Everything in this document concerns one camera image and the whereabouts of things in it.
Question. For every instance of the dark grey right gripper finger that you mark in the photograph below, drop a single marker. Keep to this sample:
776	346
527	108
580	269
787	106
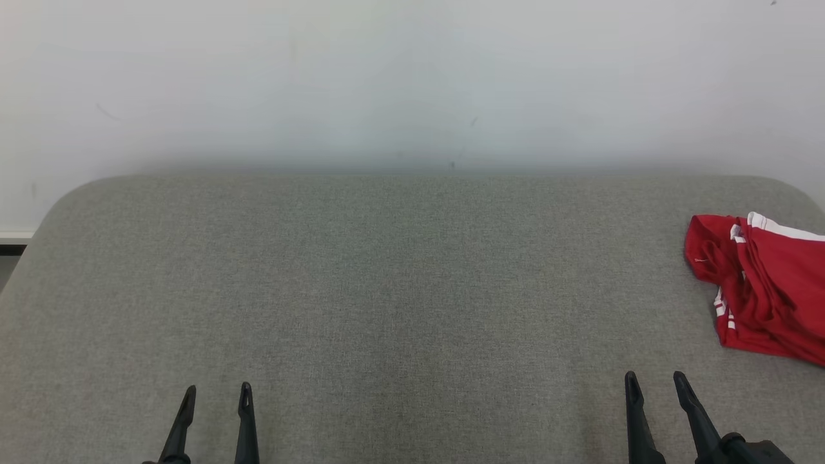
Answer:
641	438
702	432

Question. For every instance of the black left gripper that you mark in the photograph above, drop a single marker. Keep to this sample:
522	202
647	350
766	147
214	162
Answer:
171	460

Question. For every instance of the red shorts with white band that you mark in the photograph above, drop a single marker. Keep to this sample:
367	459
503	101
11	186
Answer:
793	283

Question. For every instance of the grey fabric sofa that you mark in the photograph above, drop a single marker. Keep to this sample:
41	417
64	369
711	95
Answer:
412	290

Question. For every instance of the white baseboard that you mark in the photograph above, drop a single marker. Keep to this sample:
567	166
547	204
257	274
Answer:
16	237

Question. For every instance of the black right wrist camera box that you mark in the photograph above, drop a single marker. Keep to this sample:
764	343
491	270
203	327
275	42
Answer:
760	454

